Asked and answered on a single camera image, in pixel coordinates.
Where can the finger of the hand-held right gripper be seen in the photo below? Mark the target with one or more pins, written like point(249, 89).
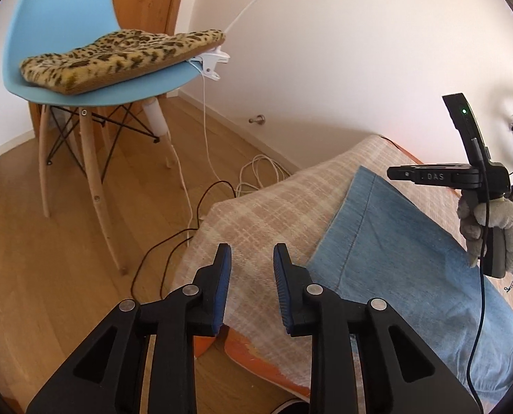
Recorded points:
point(405, 174)

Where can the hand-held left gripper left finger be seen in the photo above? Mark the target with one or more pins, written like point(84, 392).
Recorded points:
point(223, 293)

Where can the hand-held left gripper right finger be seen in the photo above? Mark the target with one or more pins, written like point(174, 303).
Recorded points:
point(282, 293)

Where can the blue denim pillow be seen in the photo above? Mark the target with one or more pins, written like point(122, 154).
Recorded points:
point(412, 267)

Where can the orange bed sheet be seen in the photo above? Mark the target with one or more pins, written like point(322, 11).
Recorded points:
point(239, 349)

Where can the beige checked blanket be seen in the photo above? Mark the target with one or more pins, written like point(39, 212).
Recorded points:
point(261, 211)

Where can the metal door stop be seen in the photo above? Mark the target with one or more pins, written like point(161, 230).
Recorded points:
point(258, 119)

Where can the leopard print cushion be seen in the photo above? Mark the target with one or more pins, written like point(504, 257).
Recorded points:
point(109, 58)

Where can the blue shell chair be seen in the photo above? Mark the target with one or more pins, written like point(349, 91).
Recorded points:
point(58, 17)

